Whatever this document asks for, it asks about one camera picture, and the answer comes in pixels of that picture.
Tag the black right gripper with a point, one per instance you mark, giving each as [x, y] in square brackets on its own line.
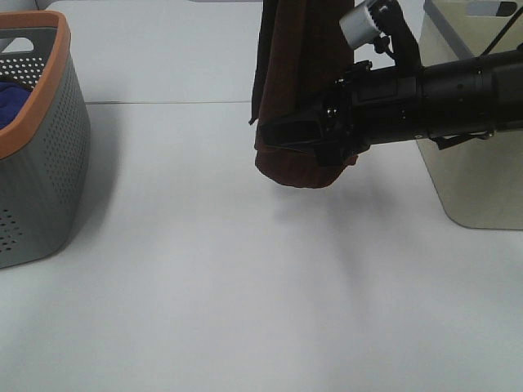
[329, 131]

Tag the brown towel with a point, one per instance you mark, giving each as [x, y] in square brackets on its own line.
[301, 51]

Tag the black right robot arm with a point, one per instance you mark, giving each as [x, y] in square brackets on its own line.
[448, 104]

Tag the blue towel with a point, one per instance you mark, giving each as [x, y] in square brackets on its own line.
[13, 98]

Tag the beige plastic bin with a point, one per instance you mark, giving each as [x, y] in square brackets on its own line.
[478, 182]

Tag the grey perforated laundry basket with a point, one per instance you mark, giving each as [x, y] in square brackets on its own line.
[45, 147]

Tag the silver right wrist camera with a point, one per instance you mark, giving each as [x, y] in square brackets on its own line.
[369, 20]

